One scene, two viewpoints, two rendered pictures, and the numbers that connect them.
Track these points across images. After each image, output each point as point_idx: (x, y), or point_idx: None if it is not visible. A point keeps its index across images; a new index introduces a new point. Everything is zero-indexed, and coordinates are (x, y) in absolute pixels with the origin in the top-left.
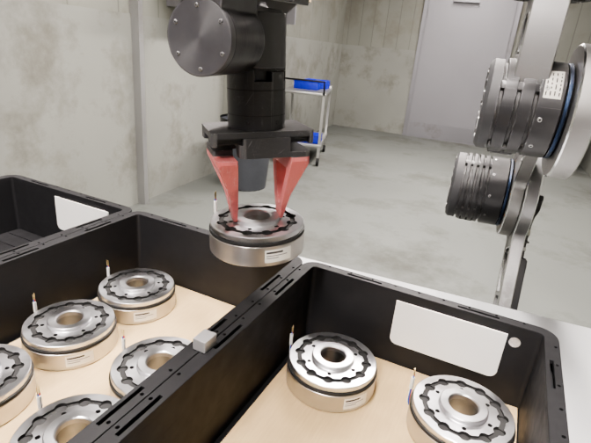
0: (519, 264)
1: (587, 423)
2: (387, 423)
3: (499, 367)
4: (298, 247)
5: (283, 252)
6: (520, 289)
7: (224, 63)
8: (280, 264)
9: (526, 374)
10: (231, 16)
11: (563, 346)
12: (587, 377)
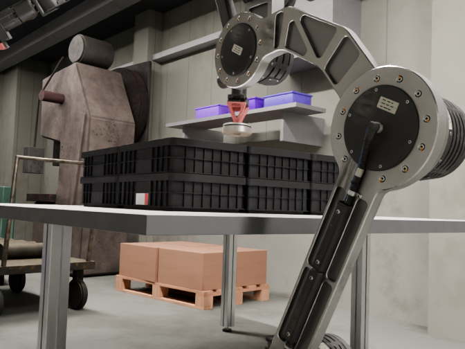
0: (328, 201)
1: (167, 212)
2: None
3: (182, 156)
4: (224, 129)
5: (222, 129)
6: (324, 235)
7: (218, 84)
8: (222, 133)
9: (174, 155)
10: None
11: (218, 215)
12: (188, 213)
